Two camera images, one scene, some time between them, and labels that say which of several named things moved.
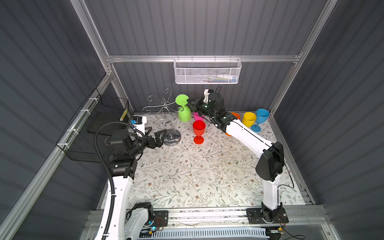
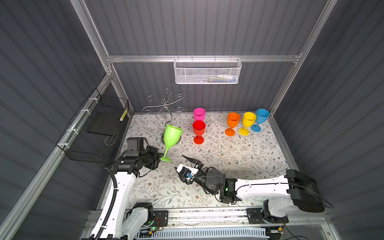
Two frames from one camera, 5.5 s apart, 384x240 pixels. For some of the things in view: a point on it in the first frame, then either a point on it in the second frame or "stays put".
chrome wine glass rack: x=173 y=136 stays put
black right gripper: x=195 y=106 -> x=199 y=164
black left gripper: x=150 y=144 -> x=156 y=155
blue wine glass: x=262 y=115 stays put
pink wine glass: x=197 y=117 stays put
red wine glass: x=199 y=127 stays put
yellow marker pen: x=122 y=118 stays put
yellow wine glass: x=249 y=119 stays put
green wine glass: x=184 y=113 -> x=172 y=136
